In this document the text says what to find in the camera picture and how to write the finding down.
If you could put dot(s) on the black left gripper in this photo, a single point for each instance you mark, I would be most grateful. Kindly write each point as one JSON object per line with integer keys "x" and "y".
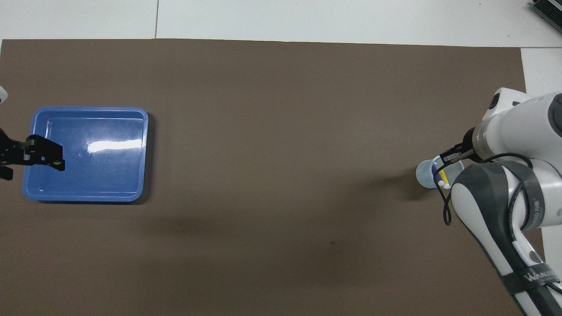
{"x": 5, "y": 151}

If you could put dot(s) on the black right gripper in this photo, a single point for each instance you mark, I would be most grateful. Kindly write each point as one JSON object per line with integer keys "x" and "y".
{"x": 470, "y": 142}

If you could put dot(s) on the yellow pen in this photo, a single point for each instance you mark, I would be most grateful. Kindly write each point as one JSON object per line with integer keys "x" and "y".
{"x": 444, "y": 177}

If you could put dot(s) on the purple pen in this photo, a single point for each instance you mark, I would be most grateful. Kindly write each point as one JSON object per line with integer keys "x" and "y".
{"x": 435, "y": 173}

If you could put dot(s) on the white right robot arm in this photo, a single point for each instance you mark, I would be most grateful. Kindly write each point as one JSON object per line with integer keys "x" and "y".
{"x": 527, "y": 131}

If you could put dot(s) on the translucent plastic cup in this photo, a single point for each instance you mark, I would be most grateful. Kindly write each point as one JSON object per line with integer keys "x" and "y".
{"x": 423, "y": 173}

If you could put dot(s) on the blue plastic tray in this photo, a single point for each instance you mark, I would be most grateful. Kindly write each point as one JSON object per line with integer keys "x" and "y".
{"x": 101, "y": 175}

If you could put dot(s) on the dark grey laptop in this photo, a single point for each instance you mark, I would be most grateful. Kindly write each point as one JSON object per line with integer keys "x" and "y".
{"x": 551, "y": 11}

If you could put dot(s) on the brown table mat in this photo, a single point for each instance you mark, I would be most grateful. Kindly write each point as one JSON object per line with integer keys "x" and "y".
{"x": 263, "y": 131}

